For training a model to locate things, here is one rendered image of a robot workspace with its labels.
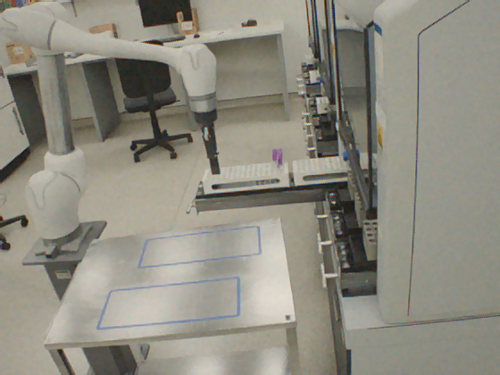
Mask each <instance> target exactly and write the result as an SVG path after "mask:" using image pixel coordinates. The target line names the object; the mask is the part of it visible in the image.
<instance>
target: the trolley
mask: <svg viewBox="0 0 500 375"><path fill-rule="evenodd" d="M296 327H297V321H296V312H295V307H294V297H293V291H292V286H291V281H290V275H289V270H288V256H287V249H286V245H285V239H284V234H283V228H282V224H281V218H280V216H279V217H272V218H266V219H259V220H252V221H240V222H233V223H226V224H221V225H213V226H207V227H202V226H200V227H194V228H187V229H175V230H168V231H162V232H155V233H151V232H148V233H142V234H136V235H129V236H123V237H105V238H99V239H93V240H92V242H91V243H90V245H89V247H88V250H87V252H86V254H85V256H84V258H83V260H82V262H80V263H79V265H78V267H77V268H76V270H75V272H74V274H73V275H72V279H71V281H70V283H69V286H68V287H67V288H66V292H65V293H64V295H63V297H62V301H61V302H60V305H59V306H58V307H57V311H56V312H55V314H54V317H53V319H52V322H51V323H50V325H49V328H48V330H47V331H46V334H45V336H44V339H45V343H44V347H45V348H46V350H48V352H49V354H50V355H51V357H52V359H53V360H54V363H55V364H56V367H57V369H58V371H59V372H60V373H61V375H76V374H75V372H74V370H73V368H72V366H71V364H70V362H69V360H68V358H67V356H66V354H65V353H64V351H63V349H67V348H73V347H74V348H81V347H93V346H112V345H117V346H119V345H126V344H129V346H130V349H131V351H132V353H133V354H134V357H135V360H136V362H137V366H138V369H139V371H138V375H301V364H300V357H299V351H298V344H297V331H296ZM272 329H285V330H286V336H287V346H278V347H271V348H264V349H256V350H249V351H242V352H235V353H220V354H207V355H193V356H186V357H179V358H176V357H172V358H164V359H158V360H157V359H151V360H144V358H143V356H142V354H141V351H140V349H139V346H138V344H139V343H145V342H150V343H153V342H160V341H166V340H170V341H173V340H181V339H187V338H208V337H215V336H222V335H236V334H244V333H250V332H257V331H265V330H272Z"/></svg>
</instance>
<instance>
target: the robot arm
mask: <svg viewBox="0 0 500 375"><path fill-rule="evenodd" d="M0 31H2V34H4V35H5V36H6V37H8V38H9V39H11V40H12V41H14V42H18V43H20V44H21V45H25V46H30V49H31V51H33V54H35V55H36V58H37V70H38V79H39V83H40V91H41V96H42V104H43V108H44V117H45V121H46V133H47V138H48V147H49V150H48V151H47V154H46V155H45V157H44V159H45V170H44V171H39V172H38V173H36V174H34V176H32V177H30V179H29V181H28V183H27V185H26V202H27V205H28V208H29V211H30V216H31V218H32V219H33V221H34V223H35V226H36V228H37V230H38V232H39V234H40V237H41V240H42V241H41V244H40V246H39V247H37V248H36V249H35V250H34V255H42V254H45V255H46V258H47V259H48V260H50V259H53V258H54V257H55V256H56V255H58V254H61V253H69V254H76V253H78V252H79V249H80V247H81V245H82V244H83V243H82V242H83V241H84V240H85V239H86V237H87V236H88V233H89V232H90V231H91V230H92V228H94V226H93V224H92V223H89V224H84V225H81V224H80V220H79V216H78V210H79V200H80V199H81V197H83V195H84V194H85V191H86V189H87V187H88V183H89V182H90V168H89V166H88V163H87V162H86V158H85V156H84V154H83V152H82V151H81V150H80V149H79V148H78V147H76V143H75V138H74V133H73V122H72V117H71V102H70V97H69V87H68V81H67V71H66V66H65V65H66V61H65V56H64V53H65V52H71V53H74V52H76V53H81V54H92V55H97V56H100V55H102V56H107V57H112V58H116V57H119V58H127V59H141V60H148V61H155V62H157V61H158V62H162V63H166V64H169V65H172V66H173V67H174V69H175V70H176V71H177V72H178V73H179V74H180V75H182V78H183V81H184V84H185V87H186V89H187V93H188V98H189V102H190V106H191V110H192V111H193V112H194V116H195V120H196V122H197V123H201V124H202V129H201V131H202V133H203V135H202V139H203V141H204V147H205V150H206V153H207V157H206V158H207V159H209V160H210V170H211V174H212V175H217V174H221V168H220V163H219V158H218V154H220V152H217V150H218V148H217V144H216V137H215V130H214V123H213V121H216V120H217V118H218V116H217V111H216V108H217V98H216V91H215V80H216V66H217V62H216V59H215V56H214V55H213V54H212V52H211V51H209V49H208V47H206V46H205V45H203V44H193V45H189V46H186V45H185V46H183V47H181V48H172V47H168V46H166V47H164V46H157V45H153V44H149V45H148V44H144V43H140V42H136V41H134V42H131V41H128V40H123V39H115V38H111V37H101V36H98V35H93V34H92V33H89V32H86V31H84V30H83V29H78V28H76V27H73V26H71V19H70V15H69V14H68V11H67V10H66V9H65V8H64V7H63V6H62V5H60V4H58V3H55V2H53V1H41V2H36V3H33V4H31V5H28V6H23V7H22V8H16V7H15V8H9V9H6V10H5V11H4V12H2V13H1V16H0Z"/></svg>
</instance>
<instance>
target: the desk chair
mask: <svg viewBox="0 0 500 375"><path fill-rule="evenodd" d="M140 43H144V44H148V45H149V44H153V45H157V46H164V44H163V42H161V41H159V40H157V39H150V40H147V41H142V42H140ZM115 61H116V64H117V70H118V73H119V76H120V79H121V80H120V83H121V87H122V90H123V92H124V95H125V97H124V98H123V103H124V106H125V110H126V111H124V112H121V113H126V112H128V113H139V112H143V113H149V115H150V119H151V124H152V127H153V133H154V138H146V139H136V140H132V141H131V145H130V150H131V151H135V150H136V149H137V148H138V145H137V144H146V145H145V146H143V147H142V148H140V149H138V150H137V151H136V152H135V153H134V160H135V163H136V162H139V163H140V159H139V154H142V153H145V152H146V151H148V150H150V149H152V148H154V147H155V146H158V145H159V146H161V147H162V148H164V149H166V150H168V151H171V160H173V158H174V159H177V153H176V152H174V151H175V150H174V148H173V147H172V146H171V145H170V144H168V143H167V142H168V141H172V140H179V139H182V138H187V140H188V143H190V141H191V142H193V138H192V137H191V133H183V134H178V135H172V136H169V134H168V133H167V130H166V129H164V130H163V131H162V132H161V130H160V128H159V124H158V121H157V119H156V117H157V116H156V113H155V112H157V110H160V109H161V107H162V106H166V105H169V104H175V103H177V102H180V100H178V101H176V97H177V96H176V95H175V94H174V92H173V91H172V89H171V87H170V85H171V73H170V69H169V65H168V64H166V63H164V62H158V61H157V62H155V61H148V60H141V59H127V58H119V57H116V58H115Z"/></svg>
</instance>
